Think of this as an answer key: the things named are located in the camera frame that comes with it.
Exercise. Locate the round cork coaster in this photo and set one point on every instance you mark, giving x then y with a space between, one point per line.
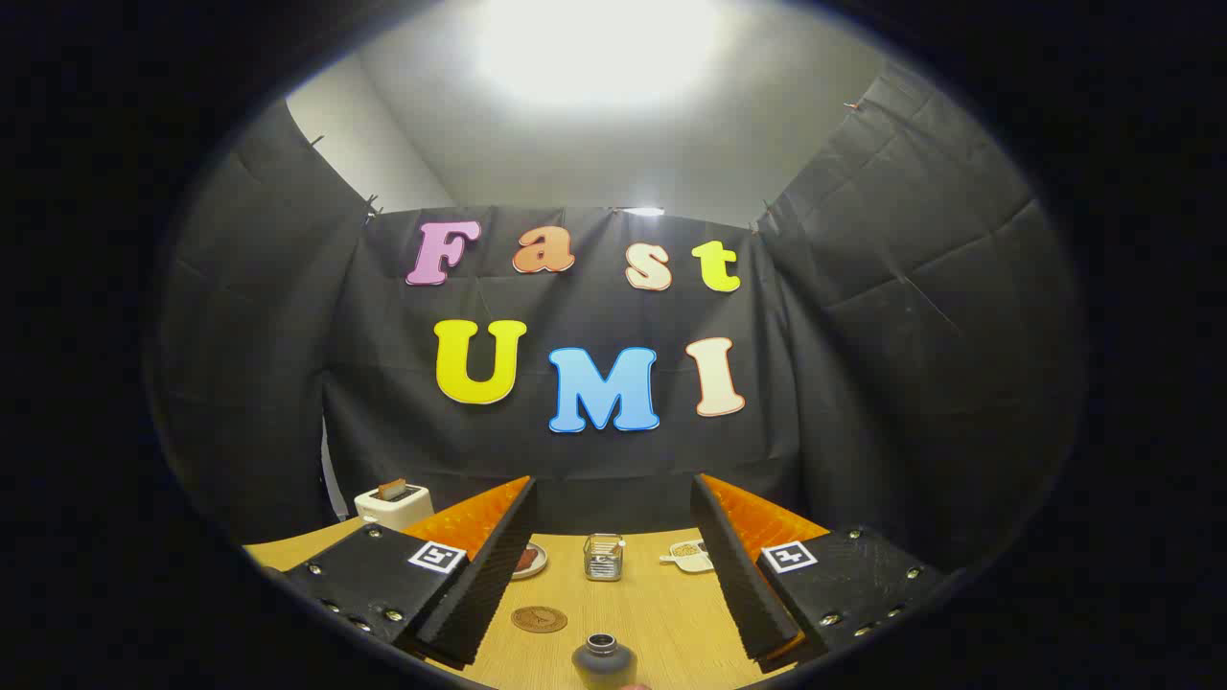
539 619

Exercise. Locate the white round plate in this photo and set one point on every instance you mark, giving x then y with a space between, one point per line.
537 565

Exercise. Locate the silver bottle with green label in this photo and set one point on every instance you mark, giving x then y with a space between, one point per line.
604 663

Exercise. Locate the toast slice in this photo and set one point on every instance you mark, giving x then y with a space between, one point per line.
391 489

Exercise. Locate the wooden table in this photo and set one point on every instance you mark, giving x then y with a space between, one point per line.
661 613

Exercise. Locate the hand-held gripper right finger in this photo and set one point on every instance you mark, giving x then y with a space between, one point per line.
738 585

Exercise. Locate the white toaster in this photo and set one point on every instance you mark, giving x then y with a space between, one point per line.
388 513

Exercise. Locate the black backdrop cloth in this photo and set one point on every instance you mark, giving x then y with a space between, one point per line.
863 383

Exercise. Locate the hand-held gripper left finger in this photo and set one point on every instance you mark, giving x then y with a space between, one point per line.
489 585

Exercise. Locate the white divided dish with grains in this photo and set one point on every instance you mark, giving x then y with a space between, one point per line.
692 558

